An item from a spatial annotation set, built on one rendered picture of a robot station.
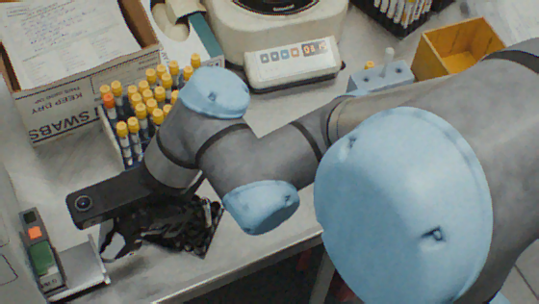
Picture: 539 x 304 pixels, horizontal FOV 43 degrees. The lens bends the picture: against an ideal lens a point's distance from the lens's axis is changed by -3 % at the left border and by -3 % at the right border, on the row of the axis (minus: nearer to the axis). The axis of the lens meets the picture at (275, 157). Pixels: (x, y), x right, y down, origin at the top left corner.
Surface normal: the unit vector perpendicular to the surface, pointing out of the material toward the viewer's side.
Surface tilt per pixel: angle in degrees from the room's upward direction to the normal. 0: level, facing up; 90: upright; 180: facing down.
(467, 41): 90
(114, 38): 1
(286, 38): 90
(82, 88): 92
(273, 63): 25
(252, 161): 4
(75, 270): 0
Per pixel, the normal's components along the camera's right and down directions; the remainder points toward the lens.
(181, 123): -0.68, 0.14
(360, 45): 0.06, -0.53
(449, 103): -0.17, -0.78
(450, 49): 0.38, 0.80
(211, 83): 0.51, -0.63
